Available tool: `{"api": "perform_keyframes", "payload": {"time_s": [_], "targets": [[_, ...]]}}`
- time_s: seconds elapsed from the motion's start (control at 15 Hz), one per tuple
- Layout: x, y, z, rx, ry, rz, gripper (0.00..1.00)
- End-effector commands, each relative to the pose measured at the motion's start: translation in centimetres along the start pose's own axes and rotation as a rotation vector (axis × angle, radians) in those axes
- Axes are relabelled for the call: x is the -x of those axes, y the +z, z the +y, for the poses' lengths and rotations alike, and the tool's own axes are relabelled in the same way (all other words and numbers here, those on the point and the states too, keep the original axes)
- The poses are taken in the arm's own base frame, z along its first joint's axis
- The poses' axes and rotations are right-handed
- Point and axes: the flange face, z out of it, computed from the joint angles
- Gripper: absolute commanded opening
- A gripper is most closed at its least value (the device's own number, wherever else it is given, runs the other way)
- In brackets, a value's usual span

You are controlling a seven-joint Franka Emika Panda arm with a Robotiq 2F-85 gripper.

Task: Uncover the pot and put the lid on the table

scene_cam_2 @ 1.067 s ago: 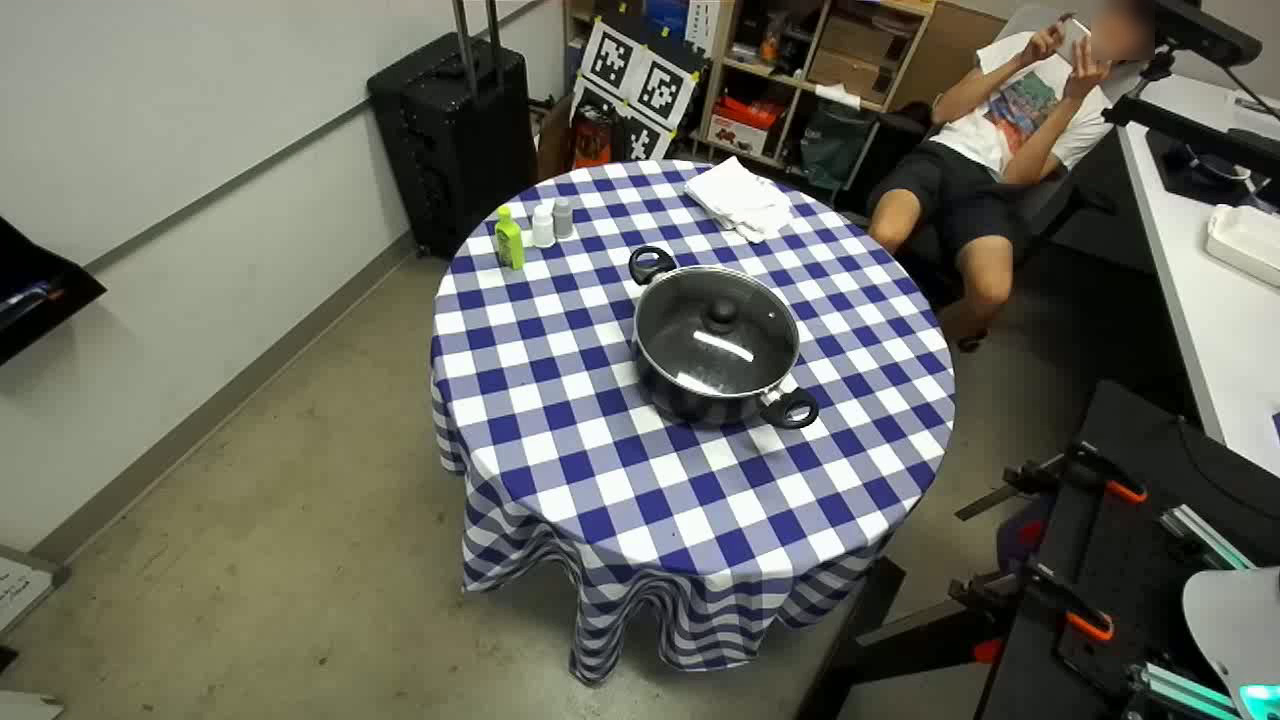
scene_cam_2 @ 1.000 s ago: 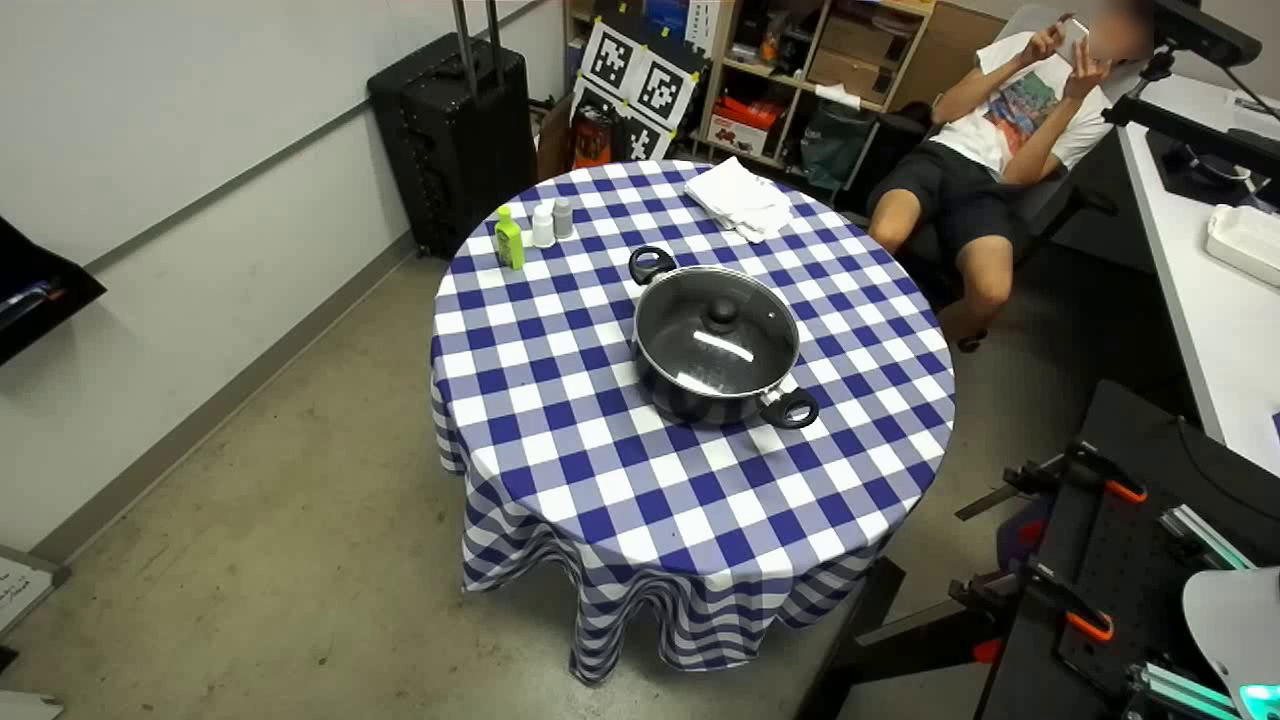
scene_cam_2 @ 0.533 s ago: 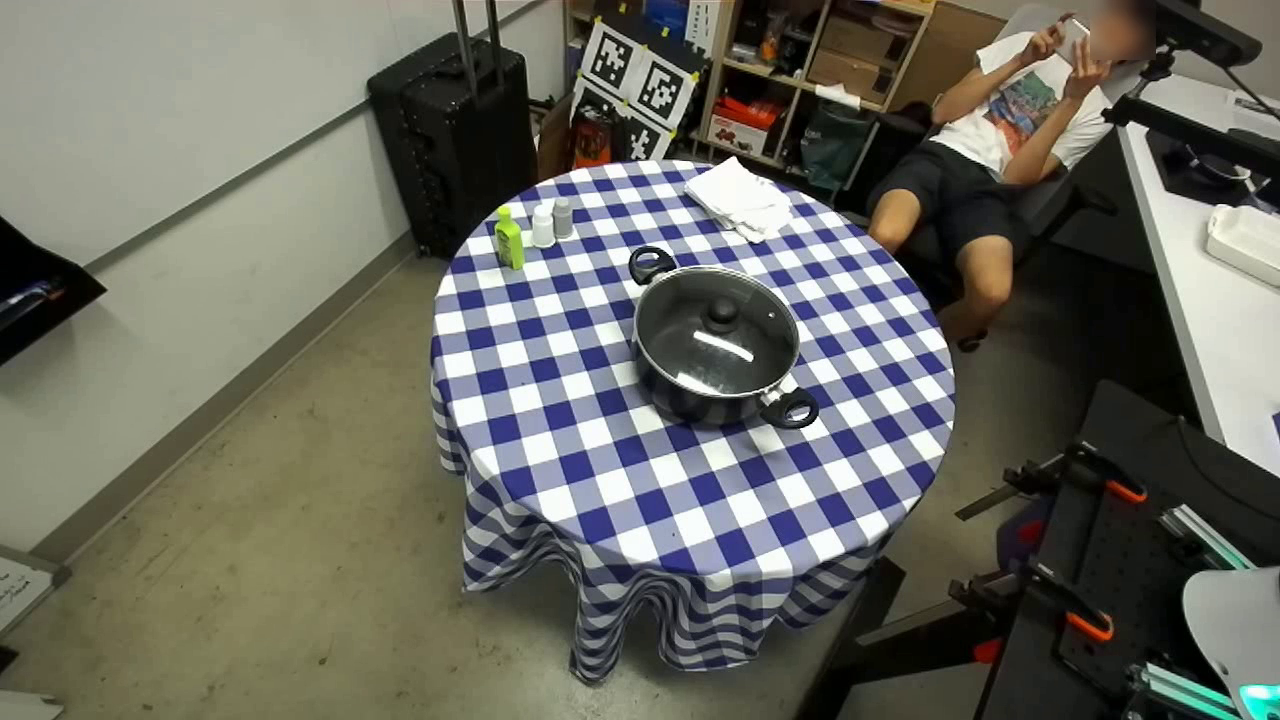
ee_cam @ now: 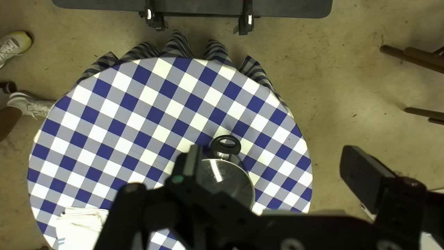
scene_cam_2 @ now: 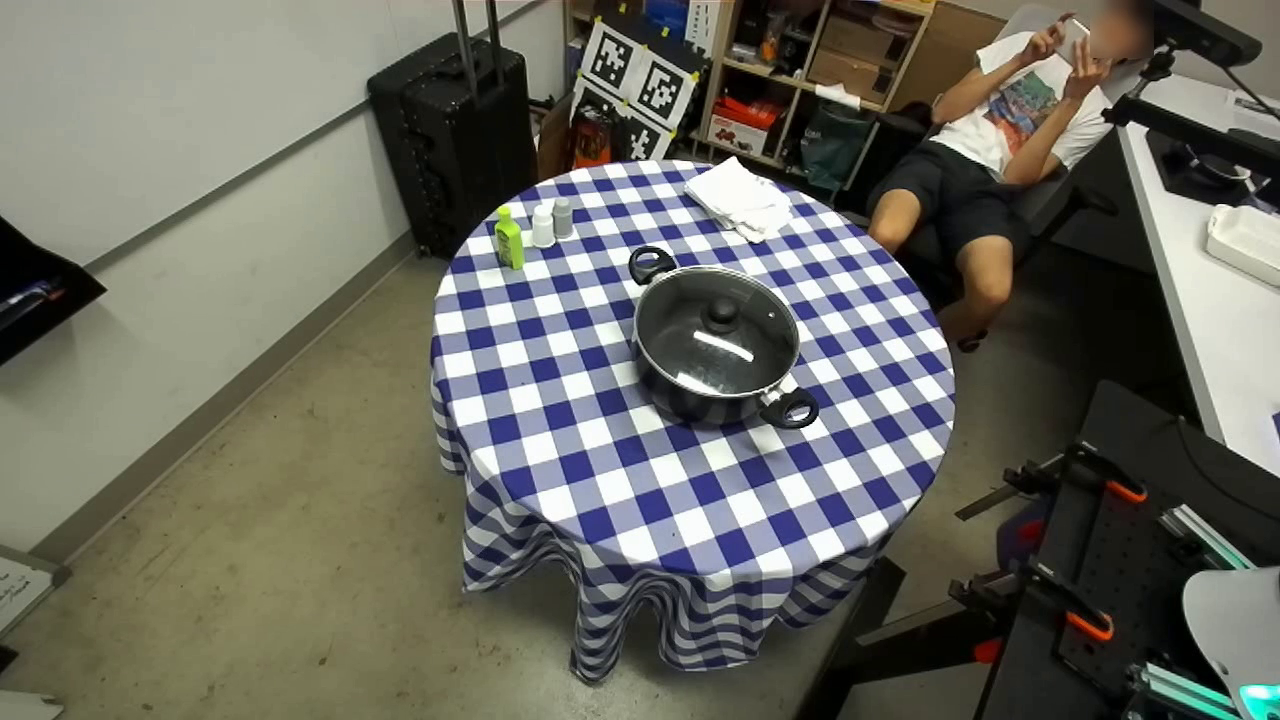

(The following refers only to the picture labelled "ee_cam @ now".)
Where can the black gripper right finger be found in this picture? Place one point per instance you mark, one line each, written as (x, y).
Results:
(369, 178)

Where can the glass pot lid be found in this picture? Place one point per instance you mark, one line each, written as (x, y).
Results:
(233, 185)

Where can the blue white checkered tablecloth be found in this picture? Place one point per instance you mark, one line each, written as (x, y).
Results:
(115, 116)

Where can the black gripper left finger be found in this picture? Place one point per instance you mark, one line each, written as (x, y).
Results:
(187, 164)

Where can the white sneaker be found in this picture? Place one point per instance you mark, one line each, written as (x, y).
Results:
(14, 46)
(29, 106)

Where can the white folded cloth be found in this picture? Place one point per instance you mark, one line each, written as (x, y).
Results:
(78, 227)

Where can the dark stand leg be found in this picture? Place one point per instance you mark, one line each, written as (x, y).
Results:
(407, 54)
(423, 113)

